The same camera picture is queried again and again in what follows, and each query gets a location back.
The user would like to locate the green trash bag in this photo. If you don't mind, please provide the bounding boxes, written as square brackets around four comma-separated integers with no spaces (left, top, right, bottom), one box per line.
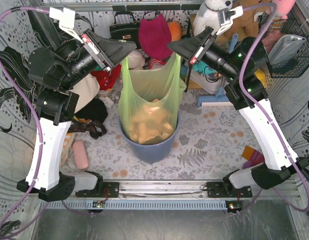
[118,53,186,139]

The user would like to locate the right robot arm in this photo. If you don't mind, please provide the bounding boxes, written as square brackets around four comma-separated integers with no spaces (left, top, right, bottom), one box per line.
[167,27,309,198]

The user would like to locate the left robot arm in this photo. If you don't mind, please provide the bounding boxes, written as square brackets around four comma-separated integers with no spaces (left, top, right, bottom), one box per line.
[16,29,137,202]

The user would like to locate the cream canvas tote bag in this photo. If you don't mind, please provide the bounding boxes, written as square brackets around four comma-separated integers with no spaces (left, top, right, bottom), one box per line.
[71,74,100,113]

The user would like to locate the magenta cloth bag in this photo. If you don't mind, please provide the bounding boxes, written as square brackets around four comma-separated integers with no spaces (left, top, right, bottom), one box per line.
[138,14,173,60]

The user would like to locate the blue trash bin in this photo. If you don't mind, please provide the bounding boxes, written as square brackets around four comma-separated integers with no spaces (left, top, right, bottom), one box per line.
[117,114,181,164]

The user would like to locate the teal folded cloth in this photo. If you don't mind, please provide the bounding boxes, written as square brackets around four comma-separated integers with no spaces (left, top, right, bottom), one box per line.
[192,61,217,76]

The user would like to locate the orange plush toy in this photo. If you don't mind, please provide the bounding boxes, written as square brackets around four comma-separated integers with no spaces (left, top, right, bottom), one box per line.
[167,21,182,42]

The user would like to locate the black leather handbag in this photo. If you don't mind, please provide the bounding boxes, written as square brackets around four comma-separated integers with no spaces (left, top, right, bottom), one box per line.
[109,11,142,49]

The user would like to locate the white plush sheep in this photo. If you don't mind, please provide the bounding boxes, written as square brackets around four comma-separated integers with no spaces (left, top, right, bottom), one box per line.
[127,49,146,70]

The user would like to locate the white shoe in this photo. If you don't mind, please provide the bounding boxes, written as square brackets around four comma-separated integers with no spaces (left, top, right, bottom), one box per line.
[188,71,227,95]

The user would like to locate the red cloth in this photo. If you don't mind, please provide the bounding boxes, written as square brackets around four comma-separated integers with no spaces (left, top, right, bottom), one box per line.
[90,64,122,91]

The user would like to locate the wooden metal shelf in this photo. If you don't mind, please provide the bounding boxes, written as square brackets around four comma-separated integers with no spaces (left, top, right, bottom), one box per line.
[182,13,245,93]

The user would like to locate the pink plush doll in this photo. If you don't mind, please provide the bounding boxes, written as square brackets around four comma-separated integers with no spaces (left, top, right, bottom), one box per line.
[148,58,167,70]

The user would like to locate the white plush dog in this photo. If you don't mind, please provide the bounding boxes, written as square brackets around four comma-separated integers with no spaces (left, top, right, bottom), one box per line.
[193,0,233,36]

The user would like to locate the brown teddy bear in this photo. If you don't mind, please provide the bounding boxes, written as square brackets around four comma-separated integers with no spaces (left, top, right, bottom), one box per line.
[223,0,271,41]

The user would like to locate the yellow plush toy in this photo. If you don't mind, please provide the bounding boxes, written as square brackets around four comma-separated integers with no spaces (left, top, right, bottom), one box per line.
[254,68,267,88]

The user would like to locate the silver foil pouch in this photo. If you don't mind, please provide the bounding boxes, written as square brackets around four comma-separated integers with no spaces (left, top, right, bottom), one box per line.
[268,34,307,65]

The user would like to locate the orange checkered cloth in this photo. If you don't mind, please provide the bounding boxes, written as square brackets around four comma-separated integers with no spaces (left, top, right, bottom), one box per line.
[59,132,76,166]

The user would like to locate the crumpled brown paper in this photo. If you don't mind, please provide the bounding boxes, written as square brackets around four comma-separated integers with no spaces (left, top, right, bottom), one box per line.
[127,98,176,145]

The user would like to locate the pink plush toy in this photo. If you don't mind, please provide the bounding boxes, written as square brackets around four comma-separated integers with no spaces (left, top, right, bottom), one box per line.
[271,0,296,20]

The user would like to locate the pink case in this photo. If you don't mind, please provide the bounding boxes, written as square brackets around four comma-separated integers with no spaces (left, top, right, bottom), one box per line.
[72,140,89,170]

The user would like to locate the purple orange sock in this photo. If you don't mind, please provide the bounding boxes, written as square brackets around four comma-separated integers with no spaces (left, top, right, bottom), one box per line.
[241,145,265,169]

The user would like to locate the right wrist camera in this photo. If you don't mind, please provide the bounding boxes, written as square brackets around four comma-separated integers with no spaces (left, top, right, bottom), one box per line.
[216,5,244,36]

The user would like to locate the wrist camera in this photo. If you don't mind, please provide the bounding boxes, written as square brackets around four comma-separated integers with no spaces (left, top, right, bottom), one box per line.
[49,7,80,40]
[216,5,244,36]

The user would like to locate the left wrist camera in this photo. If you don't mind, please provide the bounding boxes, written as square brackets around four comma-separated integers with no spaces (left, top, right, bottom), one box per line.
[49,7,80,40]

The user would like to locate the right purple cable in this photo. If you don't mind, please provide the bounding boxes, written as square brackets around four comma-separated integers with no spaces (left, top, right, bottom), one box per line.
[238,2,309,213]

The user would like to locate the purple cable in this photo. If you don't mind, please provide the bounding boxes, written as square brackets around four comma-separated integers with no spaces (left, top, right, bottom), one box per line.
[0,6,95,240]
[238,2,309,213]

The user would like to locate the black wire basket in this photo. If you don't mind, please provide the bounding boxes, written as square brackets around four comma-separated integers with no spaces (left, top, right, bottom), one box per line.
[262,12,309,79]

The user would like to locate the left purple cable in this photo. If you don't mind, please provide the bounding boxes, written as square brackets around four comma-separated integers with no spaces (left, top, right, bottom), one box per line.
[0,6,95,240]

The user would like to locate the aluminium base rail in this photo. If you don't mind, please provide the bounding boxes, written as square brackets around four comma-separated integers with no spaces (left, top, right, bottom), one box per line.
[31,179,299,201]

